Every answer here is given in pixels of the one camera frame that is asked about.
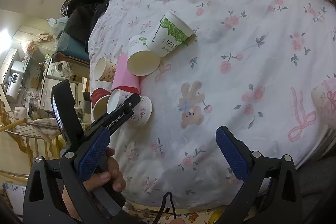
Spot pile of dark clothes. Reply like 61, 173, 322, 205
60, 0, 109, 44

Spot person's left hand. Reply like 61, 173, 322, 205
62, 147, 126, 220

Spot black cable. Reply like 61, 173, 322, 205
150, 191, 177, 224

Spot cream patterned paper cup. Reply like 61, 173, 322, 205
93, 57, 116, 83

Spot plain white paper cup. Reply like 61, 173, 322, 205
126, 35, 161, 76

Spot white cup with pink print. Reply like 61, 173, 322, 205
106, 88, 153, 127

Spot pink bow pillow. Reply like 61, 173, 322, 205
311, 78, 336, 129

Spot white cup with green print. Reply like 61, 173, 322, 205
146, 10, 194, 58

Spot pink faceted cup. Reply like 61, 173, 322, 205
111, 54, 141, 94

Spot white plastic bag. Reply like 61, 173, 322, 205
47, 16, 68, 36

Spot white floral bed sheet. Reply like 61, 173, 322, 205
88, 0, 335, 209

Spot yellow wooden rack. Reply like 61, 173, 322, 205
1, 101, 65, 183

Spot white kitchen cabinets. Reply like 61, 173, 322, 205
39, 78, 61, 118

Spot white washing machine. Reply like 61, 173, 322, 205
47, 61, 64, 79

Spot red ribbed paper cup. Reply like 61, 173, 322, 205
91, 88, 111, 121

